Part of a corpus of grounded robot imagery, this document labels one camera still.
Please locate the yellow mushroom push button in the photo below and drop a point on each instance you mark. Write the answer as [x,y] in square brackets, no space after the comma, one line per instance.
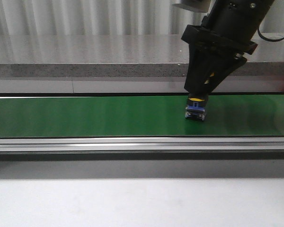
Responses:
[196,100]

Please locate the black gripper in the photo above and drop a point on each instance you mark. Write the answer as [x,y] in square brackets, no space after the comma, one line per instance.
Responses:
[208,69]

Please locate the aluminium conveyor frame rail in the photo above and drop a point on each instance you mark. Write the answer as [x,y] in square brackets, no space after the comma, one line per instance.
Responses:
[143,148]

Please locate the white pleated curtain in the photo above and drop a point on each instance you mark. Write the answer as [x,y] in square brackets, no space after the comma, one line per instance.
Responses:
[94,17]

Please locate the grey stone countertop slab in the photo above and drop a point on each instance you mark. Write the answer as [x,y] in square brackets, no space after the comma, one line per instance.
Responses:
[78,56]

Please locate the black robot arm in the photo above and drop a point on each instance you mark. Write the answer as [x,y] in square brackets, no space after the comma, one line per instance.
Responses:
[236,19]

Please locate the green conveyor belt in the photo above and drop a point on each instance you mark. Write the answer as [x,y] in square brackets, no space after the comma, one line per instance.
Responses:
[227,115]

